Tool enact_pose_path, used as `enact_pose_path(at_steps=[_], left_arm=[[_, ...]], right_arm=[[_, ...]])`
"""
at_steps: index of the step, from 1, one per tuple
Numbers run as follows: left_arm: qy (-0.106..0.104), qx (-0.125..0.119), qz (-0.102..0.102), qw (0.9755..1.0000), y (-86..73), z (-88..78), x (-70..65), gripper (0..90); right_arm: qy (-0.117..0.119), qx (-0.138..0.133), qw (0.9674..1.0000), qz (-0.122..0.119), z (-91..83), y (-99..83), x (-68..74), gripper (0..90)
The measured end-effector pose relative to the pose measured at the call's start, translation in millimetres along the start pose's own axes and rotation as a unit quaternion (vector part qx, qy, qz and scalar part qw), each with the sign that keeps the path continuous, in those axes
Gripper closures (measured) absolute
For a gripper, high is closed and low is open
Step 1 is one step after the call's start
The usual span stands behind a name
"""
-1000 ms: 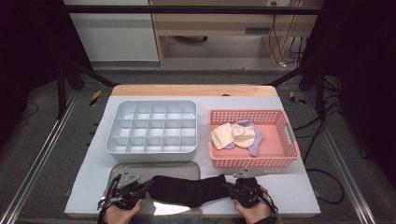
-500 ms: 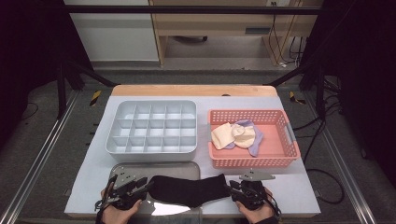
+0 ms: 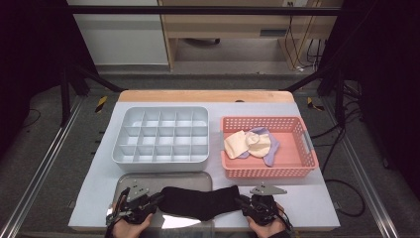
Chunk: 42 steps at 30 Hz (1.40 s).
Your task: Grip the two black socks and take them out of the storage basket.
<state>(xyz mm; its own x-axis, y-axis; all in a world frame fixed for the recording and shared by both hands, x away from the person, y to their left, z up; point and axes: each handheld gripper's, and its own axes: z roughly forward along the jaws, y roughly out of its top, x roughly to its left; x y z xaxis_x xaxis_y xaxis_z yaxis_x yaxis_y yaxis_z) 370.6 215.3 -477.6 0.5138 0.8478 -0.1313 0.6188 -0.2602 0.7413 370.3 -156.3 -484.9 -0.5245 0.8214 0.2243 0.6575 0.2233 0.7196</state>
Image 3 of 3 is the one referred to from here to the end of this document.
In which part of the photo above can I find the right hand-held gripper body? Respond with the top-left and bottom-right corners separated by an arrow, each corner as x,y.
249,182 -> 288,227

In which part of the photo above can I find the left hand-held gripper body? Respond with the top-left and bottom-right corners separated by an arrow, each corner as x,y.
105,178 -> 157,226

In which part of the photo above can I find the metal tray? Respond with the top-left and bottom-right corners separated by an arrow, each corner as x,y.
113,172 -> 215,238

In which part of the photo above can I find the white divided storage box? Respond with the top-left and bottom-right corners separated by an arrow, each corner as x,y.
111,105 -> 210,174

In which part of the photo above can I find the black sock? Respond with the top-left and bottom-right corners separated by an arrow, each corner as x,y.
157,184 -> 241,222

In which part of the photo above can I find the cream sock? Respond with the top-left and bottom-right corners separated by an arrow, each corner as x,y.
223,129 -> 252,160
246,131 -> 272,159

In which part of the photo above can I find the pink perforated plastic basket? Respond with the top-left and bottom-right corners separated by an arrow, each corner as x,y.
220,115 -> 320,180

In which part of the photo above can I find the person's left hand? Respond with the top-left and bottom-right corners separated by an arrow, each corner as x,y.
112,212 -> 155,238

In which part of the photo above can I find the person's right hand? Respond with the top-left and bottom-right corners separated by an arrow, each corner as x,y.
246,202 -> 287,238

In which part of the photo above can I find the yellow black tape strip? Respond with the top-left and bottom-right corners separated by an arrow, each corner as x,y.
306,96 -> 327,112
95,95 -> 109,114

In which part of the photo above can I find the wooden table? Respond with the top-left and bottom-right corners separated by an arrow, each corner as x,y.
67,89 -> 341,232

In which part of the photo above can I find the black metal stand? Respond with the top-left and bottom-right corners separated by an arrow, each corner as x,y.
58,62 -> 127,128
283,62 -> 348,128

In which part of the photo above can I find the white cabinet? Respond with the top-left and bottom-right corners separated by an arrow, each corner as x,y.
67,0 -> 169,66

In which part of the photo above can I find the light wooden desk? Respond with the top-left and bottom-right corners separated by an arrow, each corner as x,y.
157,0 -> 345,72

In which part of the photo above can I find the black curtain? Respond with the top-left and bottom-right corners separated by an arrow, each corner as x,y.
0,0 -> 100,157
321,0 -> 420,199

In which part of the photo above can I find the black crossbar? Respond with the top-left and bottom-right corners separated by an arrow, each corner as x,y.
67,5 -> 343,17

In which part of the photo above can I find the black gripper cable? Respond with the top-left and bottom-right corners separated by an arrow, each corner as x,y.
279,211 -> 295,233

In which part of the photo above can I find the black floor cable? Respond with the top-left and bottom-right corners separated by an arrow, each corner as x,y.
21,108 -> 43,130
325,178 -> 367,218

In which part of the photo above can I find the metal floor rail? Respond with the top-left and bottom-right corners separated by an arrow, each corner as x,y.
321,97 -> 401,238
0,95 -> 85,238

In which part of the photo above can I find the yellow cable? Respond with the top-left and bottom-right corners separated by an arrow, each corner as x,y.
285,16 -> 316,70

